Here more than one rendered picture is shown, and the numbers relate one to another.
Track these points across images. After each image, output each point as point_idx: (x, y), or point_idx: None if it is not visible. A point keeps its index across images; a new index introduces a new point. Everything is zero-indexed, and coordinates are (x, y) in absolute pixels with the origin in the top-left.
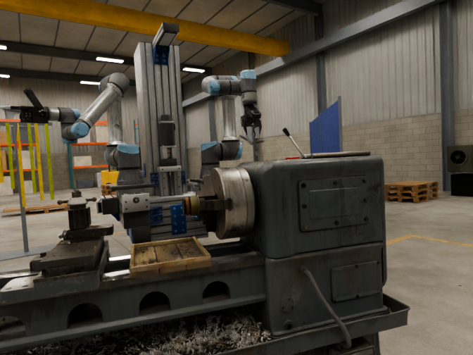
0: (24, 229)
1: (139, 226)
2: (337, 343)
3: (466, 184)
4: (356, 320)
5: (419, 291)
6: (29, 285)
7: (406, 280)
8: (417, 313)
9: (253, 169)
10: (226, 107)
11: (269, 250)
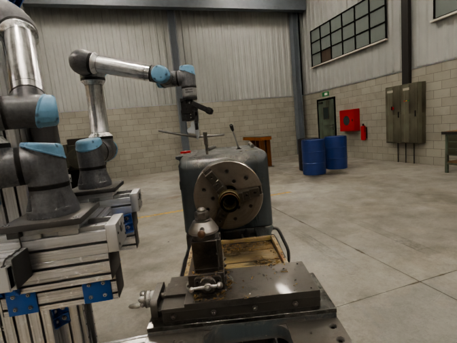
0: None
1: (117, 267)
2: None
3: None
4: (281, 248)
5: (158, 255)
6: (330, 322)
7: (139, 254)
8: (180, 266)
9: (237, 159)
10: (100, 94)
11: (269, 219)
